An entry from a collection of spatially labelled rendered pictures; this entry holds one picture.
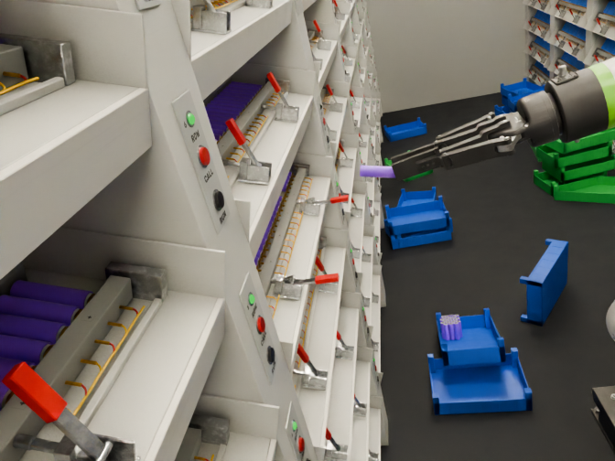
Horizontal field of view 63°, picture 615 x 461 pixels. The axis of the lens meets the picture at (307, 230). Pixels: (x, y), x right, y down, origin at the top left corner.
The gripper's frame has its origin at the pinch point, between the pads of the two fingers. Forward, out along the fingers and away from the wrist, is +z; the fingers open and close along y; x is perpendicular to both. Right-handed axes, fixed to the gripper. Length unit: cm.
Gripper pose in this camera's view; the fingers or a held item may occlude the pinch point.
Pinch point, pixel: (415, 162)
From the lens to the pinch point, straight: 80.7
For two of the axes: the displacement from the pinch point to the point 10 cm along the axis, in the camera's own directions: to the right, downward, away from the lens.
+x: 4.1, 8.2, 4.1
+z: -9.1, 3.0, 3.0
